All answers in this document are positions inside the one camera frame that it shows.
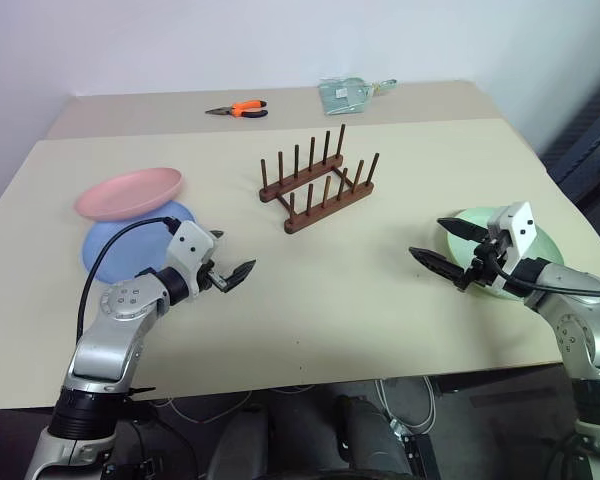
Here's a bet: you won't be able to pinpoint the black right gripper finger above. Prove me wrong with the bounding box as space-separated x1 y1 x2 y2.
408 246 467 283
436 217 489 245

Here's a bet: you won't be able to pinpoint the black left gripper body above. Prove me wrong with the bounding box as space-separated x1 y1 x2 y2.
196 259 232 294

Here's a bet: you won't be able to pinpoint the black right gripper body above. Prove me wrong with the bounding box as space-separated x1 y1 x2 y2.
456 234 512 292

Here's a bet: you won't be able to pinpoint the wooden dish rack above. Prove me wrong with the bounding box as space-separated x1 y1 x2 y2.
257 123 381 236

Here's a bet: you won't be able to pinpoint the green plate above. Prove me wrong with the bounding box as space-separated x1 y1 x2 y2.
446 205 566 302

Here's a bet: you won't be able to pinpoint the blue plate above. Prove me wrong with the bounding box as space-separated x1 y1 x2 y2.
81 199 199 287

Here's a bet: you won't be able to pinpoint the pink plate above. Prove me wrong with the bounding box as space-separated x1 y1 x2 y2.
74 167 186 222

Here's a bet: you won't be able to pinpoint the black ribbed object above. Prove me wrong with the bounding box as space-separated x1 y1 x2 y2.
541 63 600 204

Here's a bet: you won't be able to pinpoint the dark rounded shape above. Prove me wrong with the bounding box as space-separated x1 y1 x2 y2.
333 394 417 480

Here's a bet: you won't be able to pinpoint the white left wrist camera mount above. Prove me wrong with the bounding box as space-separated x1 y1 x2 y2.
166 220 217 302

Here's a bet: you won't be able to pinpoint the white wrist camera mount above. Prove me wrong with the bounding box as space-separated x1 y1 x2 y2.
166 220 217 302
486 200 538 292

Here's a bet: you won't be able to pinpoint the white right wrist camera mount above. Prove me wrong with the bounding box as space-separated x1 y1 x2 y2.
486 200 538 292

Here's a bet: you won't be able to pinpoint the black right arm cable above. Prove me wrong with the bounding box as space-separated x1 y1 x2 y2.
481 241 600 301

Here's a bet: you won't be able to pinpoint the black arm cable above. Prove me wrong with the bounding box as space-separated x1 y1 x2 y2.
76 215 179 347
481 241 600 301

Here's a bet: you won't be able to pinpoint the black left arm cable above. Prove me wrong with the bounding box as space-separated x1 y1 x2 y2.
76 215 179 347

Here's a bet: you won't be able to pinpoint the orange handled pliers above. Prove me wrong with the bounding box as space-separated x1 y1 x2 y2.
204 99 270 121

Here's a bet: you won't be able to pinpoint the thin white wire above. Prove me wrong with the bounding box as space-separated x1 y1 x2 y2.
168 391 254 427

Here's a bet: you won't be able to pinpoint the thick white cable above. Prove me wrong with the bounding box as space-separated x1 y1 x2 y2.
375 376 438 433

